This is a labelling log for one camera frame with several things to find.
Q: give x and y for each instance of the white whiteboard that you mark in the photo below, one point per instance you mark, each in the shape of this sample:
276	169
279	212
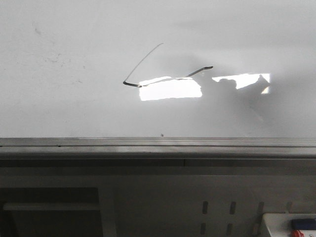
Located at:
158	68

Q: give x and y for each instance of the white pegboard panel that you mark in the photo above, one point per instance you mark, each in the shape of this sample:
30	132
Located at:
200	205

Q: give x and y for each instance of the white bin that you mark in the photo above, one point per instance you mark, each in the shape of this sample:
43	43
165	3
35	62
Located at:
279	224

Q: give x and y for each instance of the red item in bin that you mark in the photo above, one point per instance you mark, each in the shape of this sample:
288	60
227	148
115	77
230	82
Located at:
299	233

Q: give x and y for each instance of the blue item in bin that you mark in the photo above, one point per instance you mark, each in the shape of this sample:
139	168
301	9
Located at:
303	224

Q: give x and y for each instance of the aluminium whiteboard tray rail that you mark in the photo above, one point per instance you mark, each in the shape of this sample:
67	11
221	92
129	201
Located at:
160	151

